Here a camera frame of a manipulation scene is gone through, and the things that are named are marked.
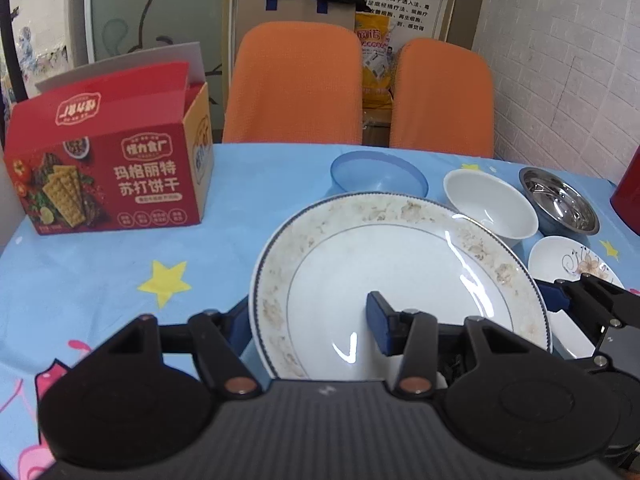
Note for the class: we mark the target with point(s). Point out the left orange chair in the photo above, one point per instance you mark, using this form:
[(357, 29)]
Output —
[(296, 82)]

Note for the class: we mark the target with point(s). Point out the blue translucent plastic bowl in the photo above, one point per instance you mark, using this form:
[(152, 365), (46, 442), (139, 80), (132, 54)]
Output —
[(370, 171)]

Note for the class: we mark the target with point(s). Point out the red thermos jug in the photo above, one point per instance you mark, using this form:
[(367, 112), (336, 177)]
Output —
[(625, 200)]

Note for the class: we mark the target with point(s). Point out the blue cartoon tablecloth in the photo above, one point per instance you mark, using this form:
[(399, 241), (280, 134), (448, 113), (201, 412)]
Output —
[(63, 295)]

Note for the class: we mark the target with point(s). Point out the yellow snack bag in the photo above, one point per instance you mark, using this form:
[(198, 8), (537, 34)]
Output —
[(373, 31)]

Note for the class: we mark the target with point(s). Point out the orange chair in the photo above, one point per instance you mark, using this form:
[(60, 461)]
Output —
[(296, 82), (443, 100)]

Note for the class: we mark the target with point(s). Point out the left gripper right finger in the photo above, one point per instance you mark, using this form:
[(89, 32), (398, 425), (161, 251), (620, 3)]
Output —
[(433, 355)]

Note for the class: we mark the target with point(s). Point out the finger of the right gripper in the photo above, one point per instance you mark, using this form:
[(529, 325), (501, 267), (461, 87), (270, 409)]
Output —
[(595, 305), (555, 299)]

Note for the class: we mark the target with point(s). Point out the right orange chair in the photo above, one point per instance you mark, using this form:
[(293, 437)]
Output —
[(443, 100)]

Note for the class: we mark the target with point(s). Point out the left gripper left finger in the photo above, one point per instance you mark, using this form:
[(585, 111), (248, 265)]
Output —
[(215, 341)]

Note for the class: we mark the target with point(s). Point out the white ceramic bowl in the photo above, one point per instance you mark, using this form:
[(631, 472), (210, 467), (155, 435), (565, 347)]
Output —
[(497, 205)]

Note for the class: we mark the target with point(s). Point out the small white patterned plate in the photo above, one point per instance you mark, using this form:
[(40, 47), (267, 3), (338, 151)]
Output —
[(561, 258)]

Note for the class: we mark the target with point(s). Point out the large white floral plate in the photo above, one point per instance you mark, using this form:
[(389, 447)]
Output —
[(310, 283)]

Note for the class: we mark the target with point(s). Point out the stainless steel bowl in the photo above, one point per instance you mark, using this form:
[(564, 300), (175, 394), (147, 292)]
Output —
[(560, 208)]

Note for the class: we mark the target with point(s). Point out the red cracker cardboard box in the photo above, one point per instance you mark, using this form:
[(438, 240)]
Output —
[(121, 144)]

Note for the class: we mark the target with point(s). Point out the brown paper bag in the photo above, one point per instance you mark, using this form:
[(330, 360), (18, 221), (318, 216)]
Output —
[(251, 13)]

